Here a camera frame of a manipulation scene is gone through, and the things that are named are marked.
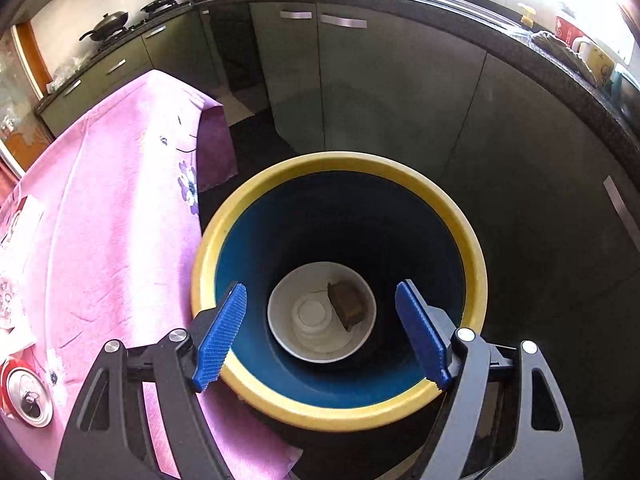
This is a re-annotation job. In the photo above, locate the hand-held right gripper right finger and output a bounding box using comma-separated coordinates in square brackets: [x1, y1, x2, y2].
[394, 279, 586, 480]

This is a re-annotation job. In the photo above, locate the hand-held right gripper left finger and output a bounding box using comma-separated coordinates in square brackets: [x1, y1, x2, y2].
[54, 282, 248, 480]

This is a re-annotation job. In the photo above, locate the blue bin with yellow rim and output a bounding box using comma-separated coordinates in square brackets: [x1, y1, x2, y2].
[191, 150, 488, 431]

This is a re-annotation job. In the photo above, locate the red drink can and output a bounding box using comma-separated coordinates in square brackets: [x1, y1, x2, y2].
[0, 355, 55, 428]

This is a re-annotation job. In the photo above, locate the white red milk carton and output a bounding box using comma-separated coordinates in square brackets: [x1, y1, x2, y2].
[0, 194, 47, 261]

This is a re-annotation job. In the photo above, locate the brown sponge block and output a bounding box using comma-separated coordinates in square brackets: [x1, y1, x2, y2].
[327, 280, 366, 332]

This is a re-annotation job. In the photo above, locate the white paper bowl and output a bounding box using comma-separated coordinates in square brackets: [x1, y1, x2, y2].
[267, 260, 377, 363]

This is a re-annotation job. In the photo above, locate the pink floral tablecloth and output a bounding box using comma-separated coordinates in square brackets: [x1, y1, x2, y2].
[0, 69, 303, 480]

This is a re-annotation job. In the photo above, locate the crumpled clear wrapper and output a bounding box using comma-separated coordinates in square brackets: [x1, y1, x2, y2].
[0, 271, 37, 350]

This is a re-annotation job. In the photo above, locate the grey kitchen cabinet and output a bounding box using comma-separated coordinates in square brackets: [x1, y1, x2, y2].
[35, 0, 640, 411]

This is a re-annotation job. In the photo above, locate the white yellow mug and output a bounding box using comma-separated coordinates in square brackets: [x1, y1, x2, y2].
[572, 36, 619, 87]

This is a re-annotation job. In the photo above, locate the black wok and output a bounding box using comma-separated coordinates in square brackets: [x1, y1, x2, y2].
[79, 11, 132, 42]

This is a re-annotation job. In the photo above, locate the red white box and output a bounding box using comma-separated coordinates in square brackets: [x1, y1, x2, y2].
[555, 15, 592, 55]

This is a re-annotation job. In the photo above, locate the orange wooden door frame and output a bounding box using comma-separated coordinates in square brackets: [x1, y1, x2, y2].
[7, 22, 56, 176]

